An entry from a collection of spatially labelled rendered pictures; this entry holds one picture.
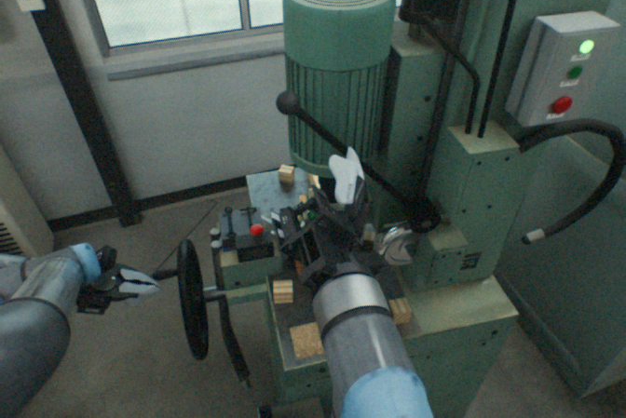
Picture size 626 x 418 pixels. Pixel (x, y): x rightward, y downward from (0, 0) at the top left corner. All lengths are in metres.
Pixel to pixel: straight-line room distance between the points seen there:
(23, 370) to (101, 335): 1.65
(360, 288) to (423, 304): 0.71
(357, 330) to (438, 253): 0.49
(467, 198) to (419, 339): 0.42
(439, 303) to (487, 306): 0.11
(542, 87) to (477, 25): 0.14
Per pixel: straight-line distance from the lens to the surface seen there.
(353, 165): 0.58
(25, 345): 0.56
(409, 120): 0.82
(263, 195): 1.24
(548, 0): 0.79
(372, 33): 0.70
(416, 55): 0.76
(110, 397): 2.04
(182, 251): 1.07
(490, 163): 0.79
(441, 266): 0.94
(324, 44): 0.69
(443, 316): 1.15
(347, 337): 0.43
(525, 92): 0.80
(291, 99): 0.63
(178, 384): 1.98
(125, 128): 2.29
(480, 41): 0.76
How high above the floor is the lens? 1.74
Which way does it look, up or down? 42 degrees down
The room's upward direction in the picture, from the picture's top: straight up
